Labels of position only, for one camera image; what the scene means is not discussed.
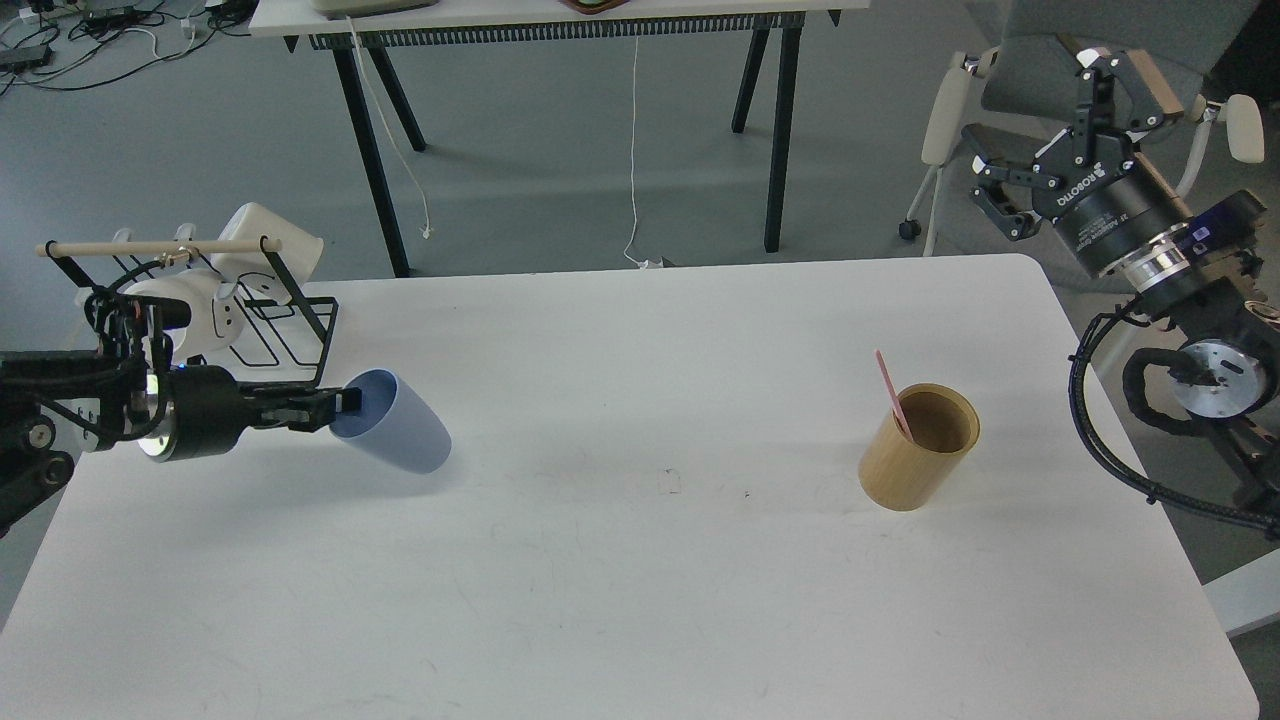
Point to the white mug front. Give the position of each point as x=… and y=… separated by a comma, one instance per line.
x=209, y=318

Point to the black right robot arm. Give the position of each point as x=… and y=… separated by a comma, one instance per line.
x=1198, y=278

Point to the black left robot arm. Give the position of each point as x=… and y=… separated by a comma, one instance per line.
x=132, y=388

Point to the blue plastic cup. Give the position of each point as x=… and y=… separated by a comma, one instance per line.
x=393, y=424

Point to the white table with black legs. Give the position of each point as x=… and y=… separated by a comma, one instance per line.
x=354, y=31

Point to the white mug rear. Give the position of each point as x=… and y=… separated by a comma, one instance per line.
x=264, y=231

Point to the grey office chair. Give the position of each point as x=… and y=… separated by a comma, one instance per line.
x=1031, y=73

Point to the pink chopstick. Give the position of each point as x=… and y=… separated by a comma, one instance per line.
x=898, y=414

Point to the black wire cup rack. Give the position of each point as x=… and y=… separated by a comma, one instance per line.
x=281, y=343

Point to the bamboo wooden holder cup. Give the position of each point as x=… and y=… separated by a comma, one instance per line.
x=901, y=469

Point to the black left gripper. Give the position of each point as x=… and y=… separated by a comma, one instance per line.
x=206, y=413

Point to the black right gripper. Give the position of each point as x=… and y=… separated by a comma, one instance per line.
x=1104, y=199

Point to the white mug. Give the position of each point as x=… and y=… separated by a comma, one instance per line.
x=209, y=318
x=264, y=231

